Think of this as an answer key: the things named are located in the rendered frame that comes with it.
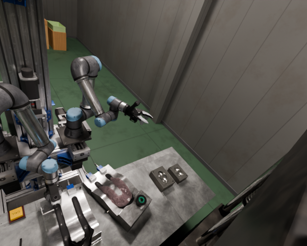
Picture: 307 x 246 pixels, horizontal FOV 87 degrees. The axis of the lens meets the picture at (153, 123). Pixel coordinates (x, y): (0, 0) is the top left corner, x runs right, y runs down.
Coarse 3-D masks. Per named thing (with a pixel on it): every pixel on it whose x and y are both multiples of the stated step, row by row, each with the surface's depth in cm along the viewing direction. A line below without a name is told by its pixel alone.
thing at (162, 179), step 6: (156, 168) 157; (162, 168) 160; (150, 174) 155; (156, 174) 152; (162, 174) 156; (168, 174) 156; (156, 180) 149; (162, 180) 151; (168, 180) 151; (162, 186) 144; (168, 186) 149
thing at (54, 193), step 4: (56, 184) 99; (48, 188) 98; (52, 188) 98; (56, 188) 99; (52, 192) 97; (56, 192) 98; (52, 196) 96; (56, 196) 97; (52, 200) 96; (56, 200) 97
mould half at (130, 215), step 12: (108, 168) 143; (96, 180) 132; (108, 180) 134; (96, 192) 123; (120, 192) 127; (132, 192) 131; (144, 192) 130; (108, 204) 117; (132, 204) 120; (120, 216) 112; (132, 216) 113
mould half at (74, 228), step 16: (64, 192) 114; (80, 192) 117; (48, 208) 104; (64, 208) 107; (48, 224) 98; (80, 224) 101; (96, 224) 101; (48, 240) 91; (80, 240) 93; (96, 240) 101
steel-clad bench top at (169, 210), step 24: (120, 168) 153; (144, 168) 162; (168, 192) 149; (192, 192) 157; (0, 216) 101; (96, 216) 117; (144, 216) 127; (168, 216) 132; (0, 240) 93; (24, 240) 96; (120, 240) 110; (144, 240) 114
